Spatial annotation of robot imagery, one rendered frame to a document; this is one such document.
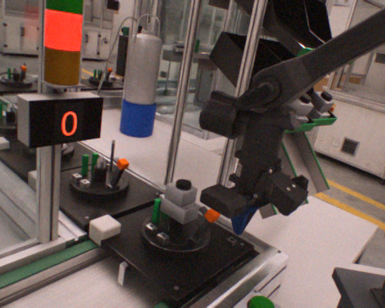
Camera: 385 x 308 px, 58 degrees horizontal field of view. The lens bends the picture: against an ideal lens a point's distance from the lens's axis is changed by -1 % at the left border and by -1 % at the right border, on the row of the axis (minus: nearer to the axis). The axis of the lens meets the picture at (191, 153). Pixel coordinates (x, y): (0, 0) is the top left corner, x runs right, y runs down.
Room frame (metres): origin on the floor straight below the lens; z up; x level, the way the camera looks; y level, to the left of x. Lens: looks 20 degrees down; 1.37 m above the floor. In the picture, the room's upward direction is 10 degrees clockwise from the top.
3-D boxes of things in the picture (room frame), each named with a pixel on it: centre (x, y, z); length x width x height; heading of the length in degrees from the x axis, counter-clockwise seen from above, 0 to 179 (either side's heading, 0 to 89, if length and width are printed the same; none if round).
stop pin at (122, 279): (0.50, 0.08, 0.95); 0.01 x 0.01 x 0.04; 53
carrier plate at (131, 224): (0.60, 0.00, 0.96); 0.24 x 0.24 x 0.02; 53
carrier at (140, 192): (0.75, 0.21, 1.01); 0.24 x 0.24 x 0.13; 53
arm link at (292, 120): (0.51, -0.11, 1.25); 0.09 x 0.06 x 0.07; 60
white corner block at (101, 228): (0.58, 0.14, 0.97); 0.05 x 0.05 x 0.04; 53
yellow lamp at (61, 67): (0.52, 0.21, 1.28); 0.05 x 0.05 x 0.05
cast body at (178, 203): (0.60, 0.01, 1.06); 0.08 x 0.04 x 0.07; 53
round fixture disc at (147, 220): (0.60, 0.00, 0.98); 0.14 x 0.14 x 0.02
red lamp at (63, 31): (0.52, 0.21, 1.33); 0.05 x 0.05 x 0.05
